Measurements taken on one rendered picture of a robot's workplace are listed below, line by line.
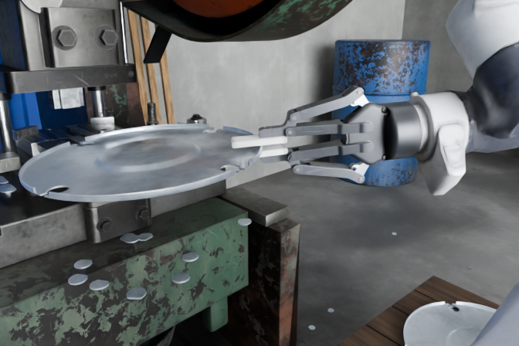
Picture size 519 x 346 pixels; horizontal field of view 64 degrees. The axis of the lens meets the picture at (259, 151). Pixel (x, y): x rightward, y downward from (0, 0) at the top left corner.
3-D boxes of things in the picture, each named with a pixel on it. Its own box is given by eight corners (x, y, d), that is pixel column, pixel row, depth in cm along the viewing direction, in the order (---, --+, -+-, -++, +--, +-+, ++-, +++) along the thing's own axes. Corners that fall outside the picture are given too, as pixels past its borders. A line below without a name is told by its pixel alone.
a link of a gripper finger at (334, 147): (363, 133, 57) (364, 143, 57) (282, 147, 56) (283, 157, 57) (373, 140, 53) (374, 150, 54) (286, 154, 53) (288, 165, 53)
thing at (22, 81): (141, 96, 72) (138, 64, 70) (11, 112, 58) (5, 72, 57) (100, 87, 83) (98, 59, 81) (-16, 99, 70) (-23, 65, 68)
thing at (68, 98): (86, 106, 70) (83, 83, 69) (56, 110, 67) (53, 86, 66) (79, 103, 73) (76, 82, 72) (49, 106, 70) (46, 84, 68)
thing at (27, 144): (126, 152, 75) (123, 127, 73) (35, 171, 65) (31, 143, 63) (103, 143, 81) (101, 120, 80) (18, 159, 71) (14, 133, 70)
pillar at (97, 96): (110, 140, 83) (103, 68, 79) (99, 142, 81) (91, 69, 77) (105, 138, 84) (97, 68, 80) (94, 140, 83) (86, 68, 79)
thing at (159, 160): (150, 122, 72) (150, 118, 72) (301, 138, 58) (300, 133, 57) (-31, 176, 49) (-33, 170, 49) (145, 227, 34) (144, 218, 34)
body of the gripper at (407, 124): (399, 151, 60) (336, 158, 59) (400, 93, 58) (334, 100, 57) (424, 167, 53) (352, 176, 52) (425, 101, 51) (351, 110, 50)
